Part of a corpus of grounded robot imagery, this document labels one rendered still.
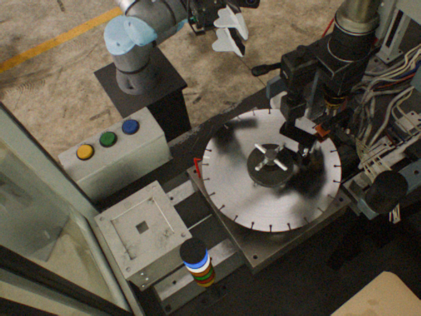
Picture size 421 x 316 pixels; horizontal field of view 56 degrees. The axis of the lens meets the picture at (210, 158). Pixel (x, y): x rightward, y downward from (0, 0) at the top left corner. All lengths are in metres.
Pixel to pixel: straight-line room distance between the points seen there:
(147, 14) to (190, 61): 1.46
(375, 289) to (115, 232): 0.66
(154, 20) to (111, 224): 0.51
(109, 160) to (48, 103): 1.49
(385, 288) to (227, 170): 0.49
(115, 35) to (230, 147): 0.52
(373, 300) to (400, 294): 0.07
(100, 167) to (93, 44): 1.73
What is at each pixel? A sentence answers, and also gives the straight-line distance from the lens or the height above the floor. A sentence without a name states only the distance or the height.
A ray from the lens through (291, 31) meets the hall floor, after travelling 2.61.
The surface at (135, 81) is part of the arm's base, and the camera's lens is 1.36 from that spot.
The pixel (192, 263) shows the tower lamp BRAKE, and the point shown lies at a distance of 0.68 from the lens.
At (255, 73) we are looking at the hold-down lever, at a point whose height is 1.22.
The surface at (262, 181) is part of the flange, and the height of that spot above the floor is 0.96.
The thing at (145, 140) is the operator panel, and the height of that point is 0.90.
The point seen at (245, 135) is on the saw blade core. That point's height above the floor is 0.95.
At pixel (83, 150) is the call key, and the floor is 0.91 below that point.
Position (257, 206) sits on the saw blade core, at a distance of 0.93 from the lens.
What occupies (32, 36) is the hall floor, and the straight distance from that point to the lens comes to 3.00.
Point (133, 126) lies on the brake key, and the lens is 1.13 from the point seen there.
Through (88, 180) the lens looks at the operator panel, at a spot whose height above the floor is 0.88.
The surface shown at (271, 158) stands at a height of 1.00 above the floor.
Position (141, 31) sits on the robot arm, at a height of 1.14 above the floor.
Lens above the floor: 1.81
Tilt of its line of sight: 61 degrees down
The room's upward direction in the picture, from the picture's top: 11 degrees counter-clockwise
